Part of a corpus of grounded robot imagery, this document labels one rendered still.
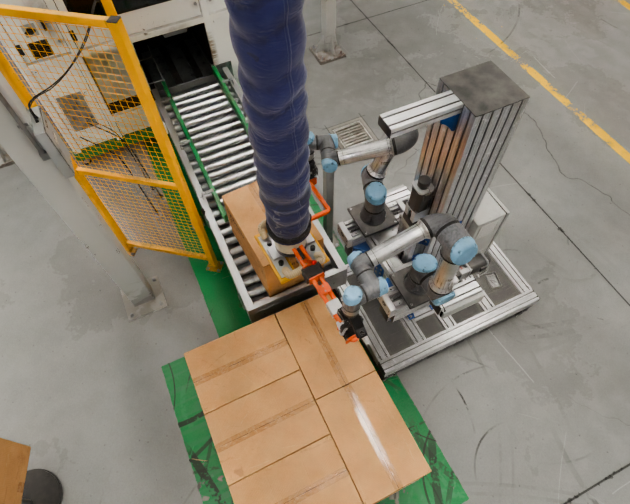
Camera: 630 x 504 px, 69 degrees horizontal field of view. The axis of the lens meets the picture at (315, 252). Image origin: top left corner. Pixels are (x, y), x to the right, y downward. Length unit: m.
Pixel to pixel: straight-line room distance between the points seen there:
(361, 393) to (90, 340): 2.09
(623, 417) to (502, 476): 0.94
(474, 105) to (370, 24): 4.27
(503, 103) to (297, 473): 2.03
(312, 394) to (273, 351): 0.35
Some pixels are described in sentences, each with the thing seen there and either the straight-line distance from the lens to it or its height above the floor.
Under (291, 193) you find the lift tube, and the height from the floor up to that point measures 1.71.
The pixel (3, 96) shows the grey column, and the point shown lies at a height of 1.96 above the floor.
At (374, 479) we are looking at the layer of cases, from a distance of 2.70.
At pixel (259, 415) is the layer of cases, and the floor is 0.54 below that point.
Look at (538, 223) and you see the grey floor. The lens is 4.33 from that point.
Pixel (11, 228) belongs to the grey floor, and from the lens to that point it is 4.76.
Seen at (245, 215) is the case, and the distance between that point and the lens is 2.86.
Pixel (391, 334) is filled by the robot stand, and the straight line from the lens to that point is 3.27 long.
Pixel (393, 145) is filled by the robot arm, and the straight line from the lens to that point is 2.26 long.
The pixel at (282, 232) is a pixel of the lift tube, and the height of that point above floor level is 1.41.
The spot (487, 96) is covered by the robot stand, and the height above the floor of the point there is 2.03.
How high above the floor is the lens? 3.22
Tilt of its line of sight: 58 degrees down
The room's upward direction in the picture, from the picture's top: 2 degrees counter-clockwise
